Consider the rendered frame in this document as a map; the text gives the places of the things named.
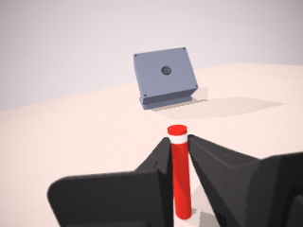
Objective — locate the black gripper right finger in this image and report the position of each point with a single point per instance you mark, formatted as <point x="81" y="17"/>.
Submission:
<point x="244" y="191"/>

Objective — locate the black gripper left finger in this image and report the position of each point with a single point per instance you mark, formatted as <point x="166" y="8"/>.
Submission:
<point x="143" y="194"/>

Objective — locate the red peg with white band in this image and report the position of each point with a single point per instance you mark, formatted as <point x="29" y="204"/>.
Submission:
<point x="178" y="137"/>

